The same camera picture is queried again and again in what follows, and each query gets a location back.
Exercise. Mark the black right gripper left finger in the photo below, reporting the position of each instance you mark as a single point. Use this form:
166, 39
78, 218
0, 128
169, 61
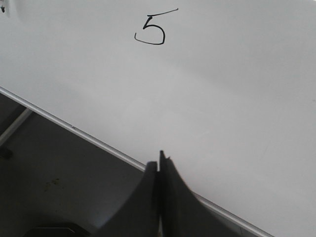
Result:
139, 215

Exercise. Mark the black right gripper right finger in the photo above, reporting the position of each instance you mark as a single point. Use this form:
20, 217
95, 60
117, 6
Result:
183, 215

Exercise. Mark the white whiteboard stand leg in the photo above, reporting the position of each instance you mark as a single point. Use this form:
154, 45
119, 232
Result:
14, 126

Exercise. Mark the white whiteboard with aluminium frame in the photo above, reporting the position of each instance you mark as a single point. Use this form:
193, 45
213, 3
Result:
226, 88

